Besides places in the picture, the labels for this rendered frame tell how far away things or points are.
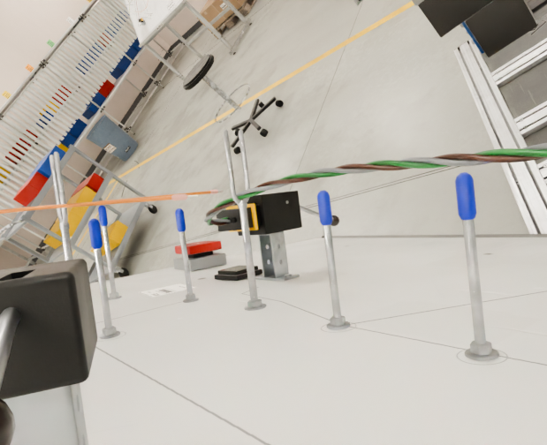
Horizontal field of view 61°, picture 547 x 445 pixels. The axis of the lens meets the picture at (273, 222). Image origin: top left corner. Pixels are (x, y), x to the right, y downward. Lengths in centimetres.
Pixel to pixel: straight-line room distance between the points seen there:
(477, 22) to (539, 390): 80
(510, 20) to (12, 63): 902
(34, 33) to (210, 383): 978
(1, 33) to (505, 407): 969
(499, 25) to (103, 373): 86
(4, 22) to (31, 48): 54
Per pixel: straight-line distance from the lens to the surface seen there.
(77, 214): 437
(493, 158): 24
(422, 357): 25
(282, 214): 48
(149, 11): 689
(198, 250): 65
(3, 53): 961
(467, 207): 23
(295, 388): 22
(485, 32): 97
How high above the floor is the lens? 137
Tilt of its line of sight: 29 degrees down
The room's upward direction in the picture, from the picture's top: 52 degrees counter-clockwise
